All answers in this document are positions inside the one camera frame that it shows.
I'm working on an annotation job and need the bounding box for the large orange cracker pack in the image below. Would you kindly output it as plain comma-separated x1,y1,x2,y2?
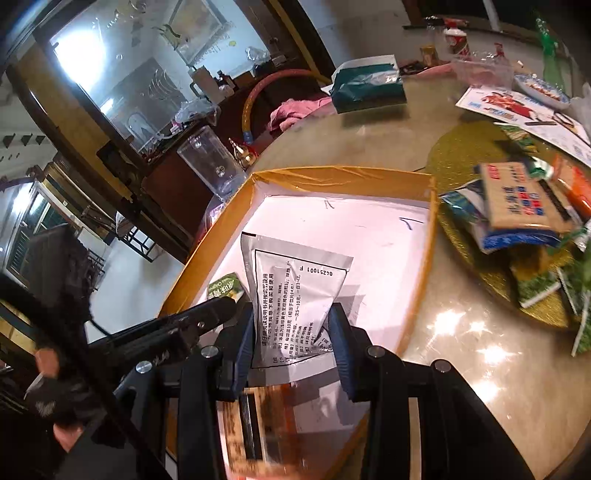
218,384,301,479

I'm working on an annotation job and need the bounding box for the silver foil snack packet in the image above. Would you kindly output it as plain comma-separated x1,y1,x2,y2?
240,232,353,368

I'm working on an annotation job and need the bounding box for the blue white snack packet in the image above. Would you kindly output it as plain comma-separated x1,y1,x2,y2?
440,179,560,254

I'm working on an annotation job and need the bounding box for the green pea packet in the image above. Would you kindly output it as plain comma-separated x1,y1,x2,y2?
495,122,539,154
206,273,245,302

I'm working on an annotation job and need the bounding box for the beige blue biscuit pack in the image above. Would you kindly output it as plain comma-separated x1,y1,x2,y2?
475,162,575,235

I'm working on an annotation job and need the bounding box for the orange soda cracker pack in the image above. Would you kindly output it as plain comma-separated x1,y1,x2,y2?
552,154,591,220

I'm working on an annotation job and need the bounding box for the person left hand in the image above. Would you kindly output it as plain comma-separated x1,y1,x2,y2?
24,348,84,452

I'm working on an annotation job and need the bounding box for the clear plastic pitcher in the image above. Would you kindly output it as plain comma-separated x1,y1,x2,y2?
177,126,247,203

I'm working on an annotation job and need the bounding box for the yellow taped tray box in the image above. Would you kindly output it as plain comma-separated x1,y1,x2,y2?
161,166,438,479

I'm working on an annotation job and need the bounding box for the gold glitter turntable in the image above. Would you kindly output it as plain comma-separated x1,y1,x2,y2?
426,121,575,330

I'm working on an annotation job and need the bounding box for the pink cloth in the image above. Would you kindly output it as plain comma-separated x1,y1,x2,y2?
267,96,332,132

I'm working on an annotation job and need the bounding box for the printed advertising poster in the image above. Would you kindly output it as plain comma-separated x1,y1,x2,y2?
456,87,591,167

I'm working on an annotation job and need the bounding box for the teal tissue box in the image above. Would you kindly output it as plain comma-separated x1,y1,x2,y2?
331,55,407,114

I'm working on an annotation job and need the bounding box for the blue patterned plate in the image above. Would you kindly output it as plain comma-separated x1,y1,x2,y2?
514,74,570,111

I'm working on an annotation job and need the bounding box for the clear plastic container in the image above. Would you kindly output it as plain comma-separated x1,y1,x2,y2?
451,52,514,89

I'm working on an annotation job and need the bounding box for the white red jar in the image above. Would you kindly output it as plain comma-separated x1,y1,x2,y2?
444,24,470,57

